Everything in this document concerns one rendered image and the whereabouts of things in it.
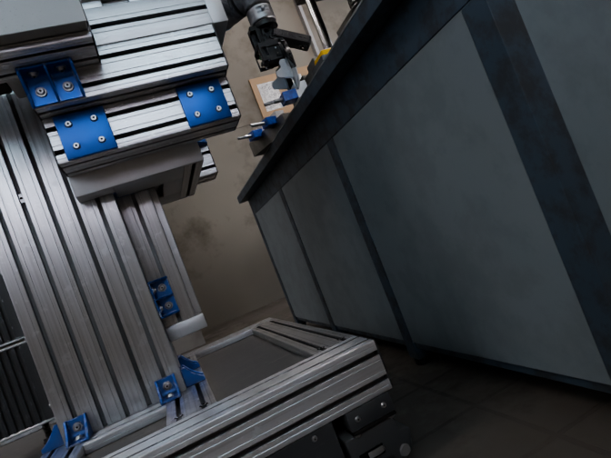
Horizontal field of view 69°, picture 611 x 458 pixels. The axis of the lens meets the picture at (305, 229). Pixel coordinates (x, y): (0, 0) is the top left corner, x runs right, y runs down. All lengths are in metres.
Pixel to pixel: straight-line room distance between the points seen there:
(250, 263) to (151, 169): 3.44
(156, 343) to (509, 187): 0.75
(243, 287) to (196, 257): 0.52
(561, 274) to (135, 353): 0.81
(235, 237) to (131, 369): 3.43
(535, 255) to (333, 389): 0.39
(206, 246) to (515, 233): 3.75
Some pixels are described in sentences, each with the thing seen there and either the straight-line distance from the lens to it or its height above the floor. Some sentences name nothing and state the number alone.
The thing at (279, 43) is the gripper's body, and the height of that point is 0.97.
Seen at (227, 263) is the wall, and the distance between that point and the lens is 4.37.
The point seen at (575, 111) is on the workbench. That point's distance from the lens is 0.77.
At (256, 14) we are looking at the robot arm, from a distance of 1.38.
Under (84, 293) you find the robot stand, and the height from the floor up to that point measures 0.50.
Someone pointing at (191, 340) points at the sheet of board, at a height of 0.06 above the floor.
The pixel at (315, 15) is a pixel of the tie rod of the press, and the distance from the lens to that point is 2.97.
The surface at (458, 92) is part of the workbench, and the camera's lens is 0.81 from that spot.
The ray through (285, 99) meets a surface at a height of 0.82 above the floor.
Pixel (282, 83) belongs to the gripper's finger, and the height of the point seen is 0.88.
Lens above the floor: 0.43
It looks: 2 degrees up
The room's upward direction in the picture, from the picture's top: 21 degrees counter-clockwise
